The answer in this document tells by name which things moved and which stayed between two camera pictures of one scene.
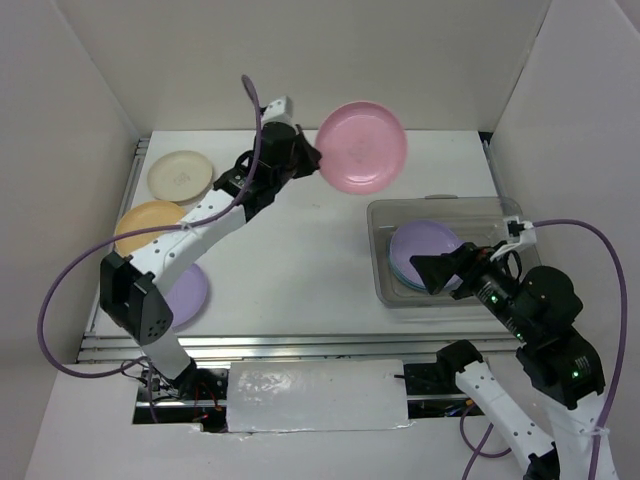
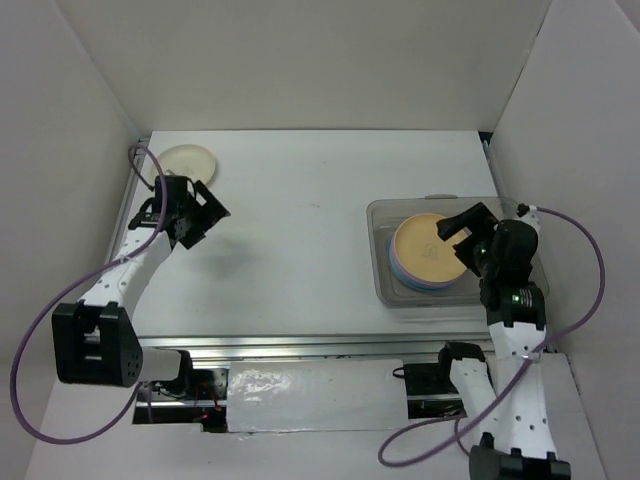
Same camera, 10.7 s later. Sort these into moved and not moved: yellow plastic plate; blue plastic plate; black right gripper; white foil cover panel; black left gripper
Moved: black right gripper; yellow plastic plate; black left gripper
Not moved: white foil cover panel; blue plastic plate
